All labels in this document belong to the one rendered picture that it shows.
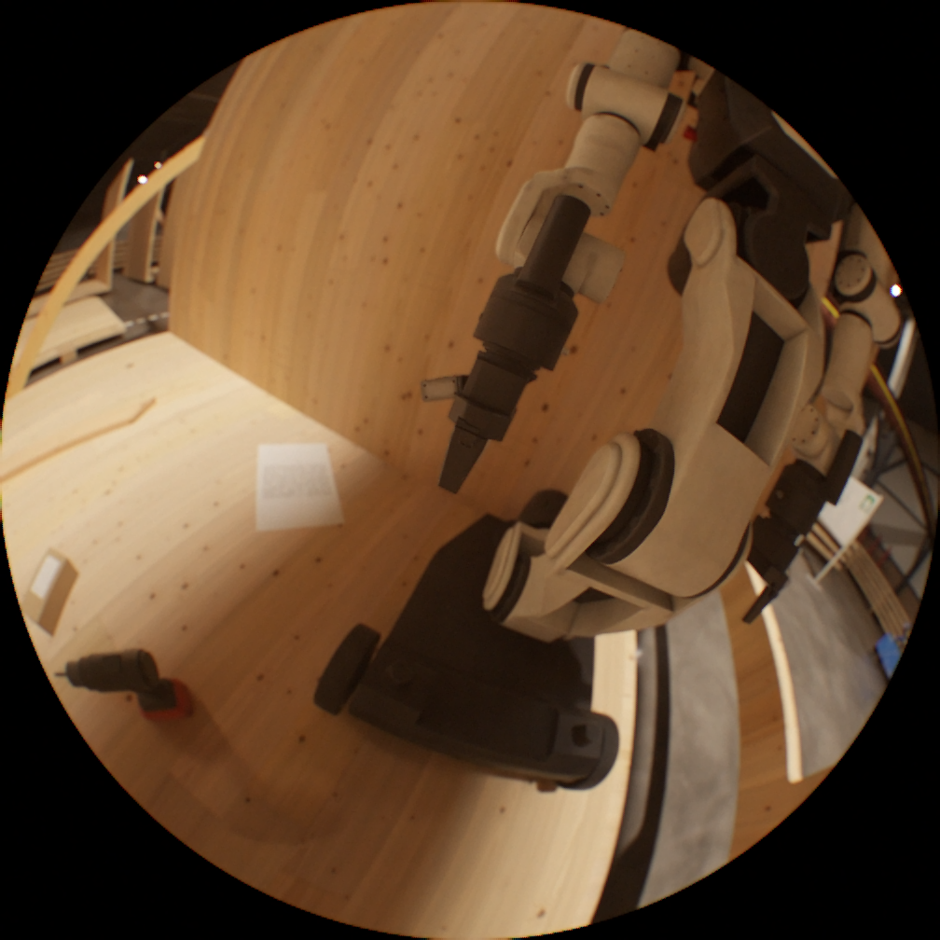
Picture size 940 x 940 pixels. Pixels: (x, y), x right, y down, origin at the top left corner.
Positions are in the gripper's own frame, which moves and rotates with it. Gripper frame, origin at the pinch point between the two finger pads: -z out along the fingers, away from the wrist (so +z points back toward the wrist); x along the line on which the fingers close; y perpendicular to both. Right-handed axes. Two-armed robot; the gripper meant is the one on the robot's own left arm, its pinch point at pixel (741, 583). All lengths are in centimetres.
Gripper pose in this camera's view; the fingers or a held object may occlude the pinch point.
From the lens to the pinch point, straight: 52.8
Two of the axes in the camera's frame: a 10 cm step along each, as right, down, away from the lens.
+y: 9.0, 4.3, -0.6
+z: 3.8, -8.5, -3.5
